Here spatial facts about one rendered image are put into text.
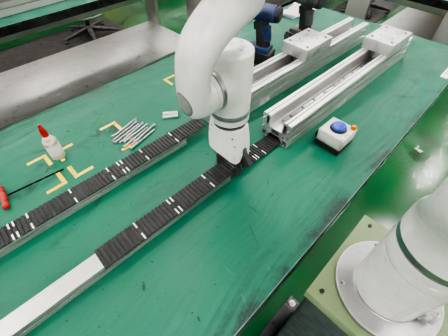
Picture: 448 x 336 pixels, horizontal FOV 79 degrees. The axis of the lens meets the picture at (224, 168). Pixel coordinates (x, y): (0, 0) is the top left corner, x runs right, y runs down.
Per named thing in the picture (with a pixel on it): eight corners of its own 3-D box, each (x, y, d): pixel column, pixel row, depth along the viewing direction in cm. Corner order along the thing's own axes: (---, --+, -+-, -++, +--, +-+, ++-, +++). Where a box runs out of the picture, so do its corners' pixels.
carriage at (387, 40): (385, 64, 102) (394, 46, 97) (358, 53, 107) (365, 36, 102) (403, 50, 109) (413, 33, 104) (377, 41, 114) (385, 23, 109)
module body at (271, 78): (240, 119, 90) (241, 97, 83) (219, 105, 95) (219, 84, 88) (362, 43, 126) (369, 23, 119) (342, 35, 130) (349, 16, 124)
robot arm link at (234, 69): (225, 127, 54) (258, 107, 58) (225, 63, 44) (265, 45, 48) (199, 107, 58) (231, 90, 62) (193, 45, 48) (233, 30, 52)
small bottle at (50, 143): (69, 154, 80) (49, 123, 71) (58, 163, 78) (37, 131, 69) (60, 149, 81) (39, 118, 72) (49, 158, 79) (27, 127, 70)
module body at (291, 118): (286, 149, 81) (291, 127, 75) (261, 133, 86) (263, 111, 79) (403, 57, 117) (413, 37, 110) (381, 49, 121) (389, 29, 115)
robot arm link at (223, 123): (201, 105, 58) (201, 116, 61) (229, 125, 54) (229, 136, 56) (229, 89, 62) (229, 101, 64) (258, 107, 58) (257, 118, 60)
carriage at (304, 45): (303, 69, 100) (307, 51, 94) (279, 58, 105) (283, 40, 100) (327, 54, 107) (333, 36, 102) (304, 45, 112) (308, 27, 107)
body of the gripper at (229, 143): (201, 111, 60) (204, 147, 69) (234, 134, 55) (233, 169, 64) (226, 97, 64) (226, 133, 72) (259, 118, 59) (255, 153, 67)
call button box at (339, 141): (336, 157, 79) (343, 141, 74) (308, 140, 83) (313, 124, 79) (351, 144, 82) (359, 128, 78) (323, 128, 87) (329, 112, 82)
